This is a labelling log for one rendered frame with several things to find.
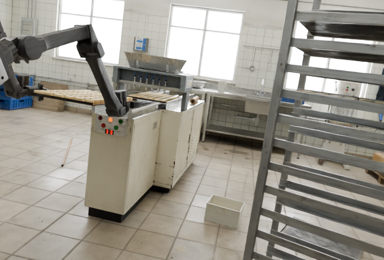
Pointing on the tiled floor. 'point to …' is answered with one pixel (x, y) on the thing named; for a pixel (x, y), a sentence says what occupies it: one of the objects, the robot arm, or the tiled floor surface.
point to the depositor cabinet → (176, 144)
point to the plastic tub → (224, 211)
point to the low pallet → (377, 175)
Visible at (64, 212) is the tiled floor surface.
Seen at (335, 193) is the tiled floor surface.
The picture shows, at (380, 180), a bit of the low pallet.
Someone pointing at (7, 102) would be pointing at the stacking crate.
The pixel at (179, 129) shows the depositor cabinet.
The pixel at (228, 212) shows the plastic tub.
